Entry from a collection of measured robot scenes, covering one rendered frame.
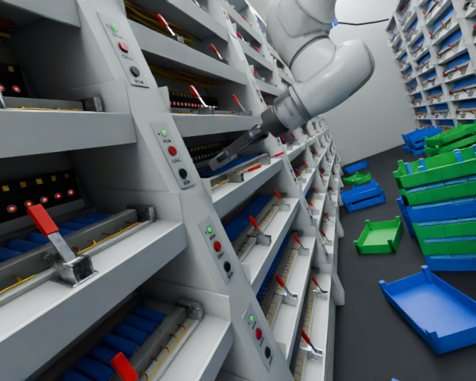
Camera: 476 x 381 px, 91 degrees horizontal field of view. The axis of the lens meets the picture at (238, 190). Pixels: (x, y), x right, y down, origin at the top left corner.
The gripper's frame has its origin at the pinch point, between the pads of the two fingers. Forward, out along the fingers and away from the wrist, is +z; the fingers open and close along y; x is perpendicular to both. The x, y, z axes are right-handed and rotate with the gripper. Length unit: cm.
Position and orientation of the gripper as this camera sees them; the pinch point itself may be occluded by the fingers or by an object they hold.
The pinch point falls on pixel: (221, 159)
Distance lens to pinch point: 67.4
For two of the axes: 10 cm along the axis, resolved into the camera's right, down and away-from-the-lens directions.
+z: -7.6, 4.6, 4.7
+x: 5.3, 8.5, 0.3
